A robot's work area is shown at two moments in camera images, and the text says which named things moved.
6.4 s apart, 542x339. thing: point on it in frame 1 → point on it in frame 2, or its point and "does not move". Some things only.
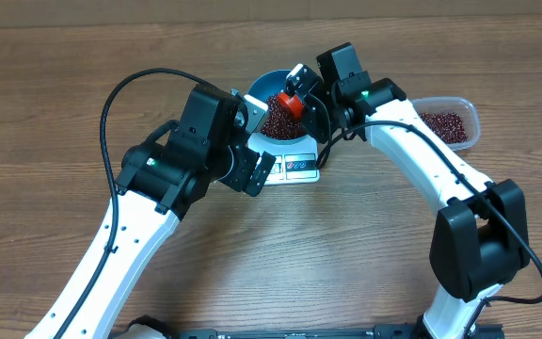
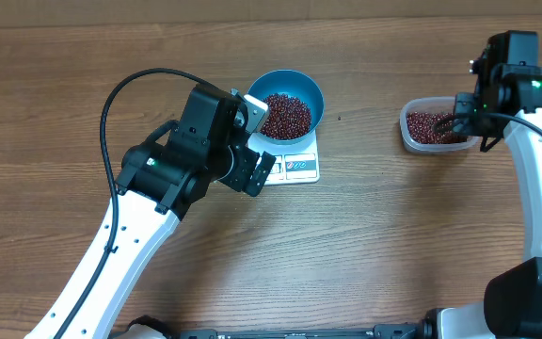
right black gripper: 313,115 → 467,111
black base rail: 379,331 does not move
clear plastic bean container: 454,119 does not move
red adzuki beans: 449,126 does not move
